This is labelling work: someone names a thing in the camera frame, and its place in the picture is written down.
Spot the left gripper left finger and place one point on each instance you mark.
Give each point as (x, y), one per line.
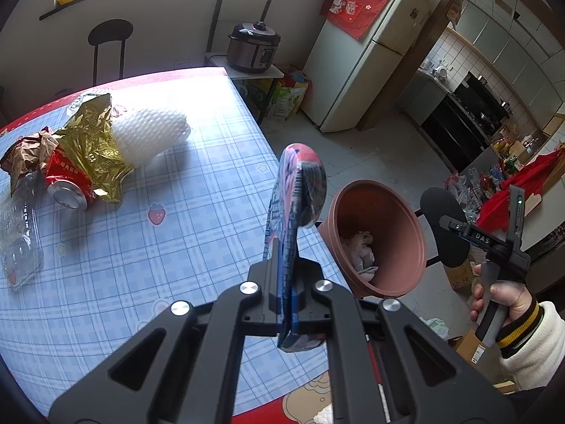
(263, 317)

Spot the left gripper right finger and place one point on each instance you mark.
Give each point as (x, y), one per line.
(309, 318)

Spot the colourful snack packet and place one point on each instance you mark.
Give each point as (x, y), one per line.
(296, 202)

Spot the large white foam net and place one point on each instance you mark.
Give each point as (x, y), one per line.
(143, 134)

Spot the red soda can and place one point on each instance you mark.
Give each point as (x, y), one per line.
(67, 184)

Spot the gold foil wrapper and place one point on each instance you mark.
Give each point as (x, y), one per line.
(87, 141)

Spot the white sleeve forearm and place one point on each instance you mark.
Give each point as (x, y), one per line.
(532, 347)

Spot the brown plastic trash bucket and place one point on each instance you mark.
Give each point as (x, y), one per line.
(398, 242)

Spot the black kitchen stove unit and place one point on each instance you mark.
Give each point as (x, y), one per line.
(461, 127)

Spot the person's right hand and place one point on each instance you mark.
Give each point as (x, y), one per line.
(514, 295)

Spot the black round-back chair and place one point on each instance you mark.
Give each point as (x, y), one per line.
(447, 220)

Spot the plastic bags on floor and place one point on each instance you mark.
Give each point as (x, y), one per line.
(472, 189)

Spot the cardboard box on floor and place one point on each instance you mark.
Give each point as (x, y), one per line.
(484, 359)

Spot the blue plaid tablecloth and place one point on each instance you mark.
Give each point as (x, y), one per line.
(189, 225)

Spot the green printed shopping bag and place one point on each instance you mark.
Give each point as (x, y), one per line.
(288, 95)

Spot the cream refrigerator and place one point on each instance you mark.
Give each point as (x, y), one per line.
(347, 74)

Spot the electric pressure cooker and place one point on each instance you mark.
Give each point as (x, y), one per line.
(252, 46)

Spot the brown crumpled snack bag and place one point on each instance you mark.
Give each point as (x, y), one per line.
(29, 154)

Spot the black stool by window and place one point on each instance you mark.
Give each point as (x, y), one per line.
(112, 30)

